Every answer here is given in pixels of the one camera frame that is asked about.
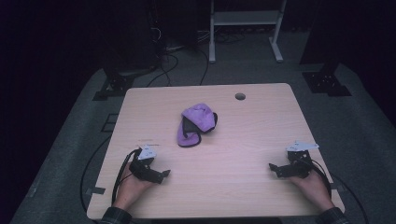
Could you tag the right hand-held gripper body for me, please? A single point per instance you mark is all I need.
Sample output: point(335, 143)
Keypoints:
point(297, 166)

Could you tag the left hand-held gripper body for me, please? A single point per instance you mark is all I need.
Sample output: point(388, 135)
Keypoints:
point(144, 169)

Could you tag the purple and black cloth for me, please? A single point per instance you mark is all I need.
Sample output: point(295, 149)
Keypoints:
point(199, 119)

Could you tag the person's left hand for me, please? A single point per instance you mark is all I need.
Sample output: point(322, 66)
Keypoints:
point(132, 189)

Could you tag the person's right hand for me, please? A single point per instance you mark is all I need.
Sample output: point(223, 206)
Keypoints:
point(313, 188)

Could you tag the grey tape piece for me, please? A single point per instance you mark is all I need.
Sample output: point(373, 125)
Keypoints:
point(96, 190)
point(337, 187)

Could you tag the black stand base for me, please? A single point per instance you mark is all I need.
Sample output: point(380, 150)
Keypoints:
point(327, 82)
point(116, 85)

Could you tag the white metal stand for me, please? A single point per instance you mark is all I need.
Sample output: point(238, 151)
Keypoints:
point(246, 18)

